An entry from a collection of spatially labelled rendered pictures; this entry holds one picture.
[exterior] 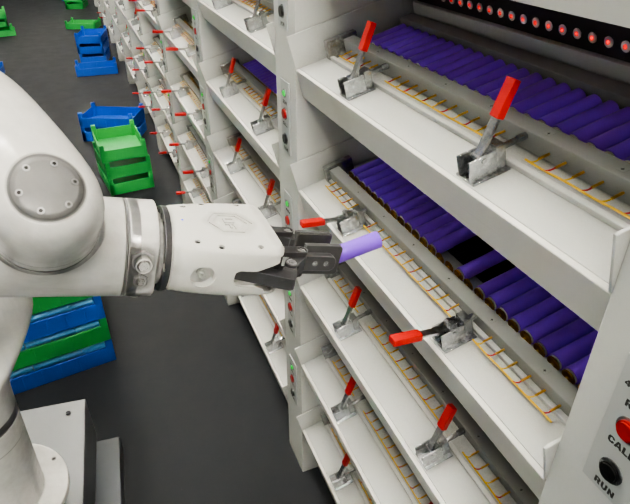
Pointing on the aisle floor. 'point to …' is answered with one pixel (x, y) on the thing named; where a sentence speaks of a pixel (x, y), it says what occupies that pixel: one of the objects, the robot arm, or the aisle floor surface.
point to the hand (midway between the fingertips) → (315, 252)
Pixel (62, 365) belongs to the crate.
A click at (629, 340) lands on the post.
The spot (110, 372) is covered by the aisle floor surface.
